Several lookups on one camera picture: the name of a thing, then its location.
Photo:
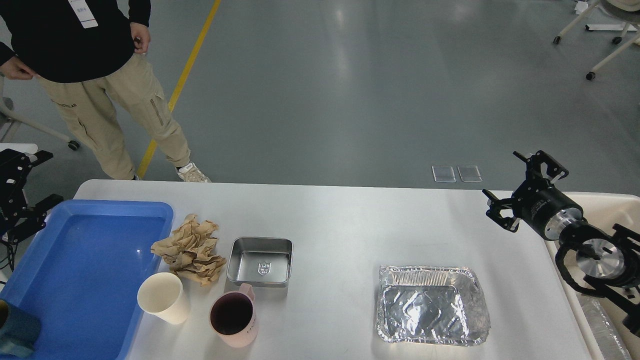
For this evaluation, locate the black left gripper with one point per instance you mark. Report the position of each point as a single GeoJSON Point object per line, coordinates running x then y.
{"type": "Point", "coordinates": [19, 223]}

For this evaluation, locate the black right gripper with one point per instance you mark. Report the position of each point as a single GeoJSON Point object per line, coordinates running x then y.
{"type": "Point", "coordinates": [537, 201]}

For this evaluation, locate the pink mug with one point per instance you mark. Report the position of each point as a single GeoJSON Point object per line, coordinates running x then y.
{"type": "Point", "coordinates": [233, 317]}

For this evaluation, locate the square steel tray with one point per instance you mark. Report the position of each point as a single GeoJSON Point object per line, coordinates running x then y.
{"type": "Point", "coordinates": [260, 261]}

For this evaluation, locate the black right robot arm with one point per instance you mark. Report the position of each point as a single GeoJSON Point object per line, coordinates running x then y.
{"type": "Point", "coordinates": [590, 261]}

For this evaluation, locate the person's right hand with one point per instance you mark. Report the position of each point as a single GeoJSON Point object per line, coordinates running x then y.
{"type": "Point", "coordinates": [15, 69]}

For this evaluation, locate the person's left hand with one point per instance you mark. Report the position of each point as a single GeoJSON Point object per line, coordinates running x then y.
{"type": "Point", "coordinates": [141, 37]}

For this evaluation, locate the white side table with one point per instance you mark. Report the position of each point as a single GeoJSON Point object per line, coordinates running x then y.
{"type": "Point", "coordinates": [29, 148]}

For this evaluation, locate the clear floor plate right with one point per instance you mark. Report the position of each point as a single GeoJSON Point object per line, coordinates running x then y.
{"type": "Point", "coordinates": [469, 173]}

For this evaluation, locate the clear floor plate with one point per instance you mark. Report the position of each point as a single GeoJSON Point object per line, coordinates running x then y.
{"type": "Point", "coordinates": [469, 173]}
{"type": "Point", "coordinates": [444, 174]}

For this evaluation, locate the cream plastic bin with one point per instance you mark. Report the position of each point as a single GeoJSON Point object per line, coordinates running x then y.
{"type": "Point", "coordinates": [601, 259]}

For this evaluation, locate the grey rolling chair base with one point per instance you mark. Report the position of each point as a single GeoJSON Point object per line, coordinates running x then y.
{"type": "Point", "coordinates": [7, 111]}

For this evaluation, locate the clear floor plate left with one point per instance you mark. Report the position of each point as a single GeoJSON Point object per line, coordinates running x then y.
{"type": "Point", "coordinates": [444, 174]}

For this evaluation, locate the blue plastic tray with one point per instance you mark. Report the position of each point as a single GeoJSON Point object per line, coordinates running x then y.
{"type": "Point", "coordinates": [80, 276]}

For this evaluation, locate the dark teal cup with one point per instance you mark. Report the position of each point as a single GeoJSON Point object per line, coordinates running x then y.
{"type": "Point", "coordinates": [19, 331]}

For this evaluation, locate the aluminium foil tray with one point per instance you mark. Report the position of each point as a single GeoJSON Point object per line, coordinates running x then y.
{"type": "Point", "coordinates": [435, 305]}

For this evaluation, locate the person in black top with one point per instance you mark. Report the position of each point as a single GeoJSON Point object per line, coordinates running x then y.
{"type": "Point", "coordinates": [84, 56]}

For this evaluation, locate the cream paper cup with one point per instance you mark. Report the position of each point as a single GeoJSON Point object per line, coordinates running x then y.
{"type": "Point", "coordinates": [163, 295]}

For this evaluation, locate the crumpled brown paper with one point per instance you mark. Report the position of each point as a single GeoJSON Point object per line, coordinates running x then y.
{"type": "Point", "coordinates": [190, 251]}

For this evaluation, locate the clear plastic bag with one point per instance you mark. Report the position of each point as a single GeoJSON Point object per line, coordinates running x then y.
{"type": "Point", "coordinates": [609, 341]}

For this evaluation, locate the white rolling chair base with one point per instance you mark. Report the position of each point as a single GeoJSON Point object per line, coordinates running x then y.
{"type": "Point", "coordinates": [626, 11]}

